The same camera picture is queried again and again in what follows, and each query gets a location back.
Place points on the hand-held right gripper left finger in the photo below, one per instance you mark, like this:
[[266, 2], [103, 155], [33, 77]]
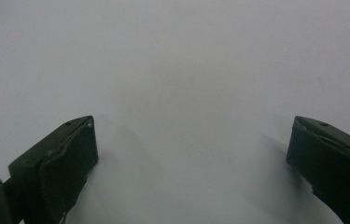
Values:
[[54, 168]]

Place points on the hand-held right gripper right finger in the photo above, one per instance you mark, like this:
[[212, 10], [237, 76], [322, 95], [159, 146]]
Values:
[[334, 161]]

